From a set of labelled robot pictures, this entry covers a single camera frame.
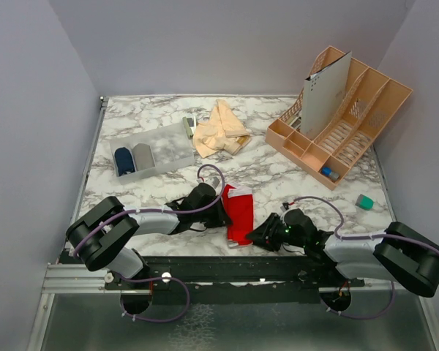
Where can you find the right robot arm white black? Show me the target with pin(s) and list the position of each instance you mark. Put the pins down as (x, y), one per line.
(398, 255)

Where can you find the beige underwear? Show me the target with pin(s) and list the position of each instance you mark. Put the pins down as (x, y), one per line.
(222, 132)

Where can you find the grey rolled underwear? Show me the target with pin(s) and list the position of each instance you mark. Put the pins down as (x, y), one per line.
(143, 156)

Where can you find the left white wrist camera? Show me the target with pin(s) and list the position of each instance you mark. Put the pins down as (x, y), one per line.
(214, 182)

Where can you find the red boxer underwear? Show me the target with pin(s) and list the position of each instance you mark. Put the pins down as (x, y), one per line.
(239, 206)

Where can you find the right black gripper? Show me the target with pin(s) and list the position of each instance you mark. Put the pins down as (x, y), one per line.
(264, 235)

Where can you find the navy rolled underwear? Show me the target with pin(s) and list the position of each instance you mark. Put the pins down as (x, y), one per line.
(124, 161)

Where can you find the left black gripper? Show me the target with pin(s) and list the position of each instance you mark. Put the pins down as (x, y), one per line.
(221, 217)

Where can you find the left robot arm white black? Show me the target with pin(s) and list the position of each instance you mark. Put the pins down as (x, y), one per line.
(99, 237)

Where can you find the blue capped small bottle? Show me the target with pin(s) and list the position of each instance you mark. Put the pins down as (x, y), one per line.
(329, 173)

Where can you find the aluminium frame rail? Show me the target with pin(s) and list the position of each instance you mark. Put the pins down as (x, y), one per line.
(119, 116)

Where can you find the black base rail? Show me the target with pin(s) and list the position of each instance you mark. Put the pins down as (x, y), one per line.
(231, 280)

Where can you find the white folder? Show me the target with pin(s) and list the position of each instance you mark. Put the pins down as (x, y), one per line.
(323, 93)

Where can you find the green grey eraser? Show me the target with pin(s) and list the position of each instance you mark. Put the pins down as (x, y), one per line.
(364, 202)

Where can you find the peach desk organizer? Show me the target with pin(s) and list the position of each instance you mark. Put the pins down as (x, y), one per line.
(370, 101)

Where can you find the clear plastic storage box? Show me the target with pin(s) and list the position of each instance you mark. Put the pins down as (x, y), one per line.
(170, 146)

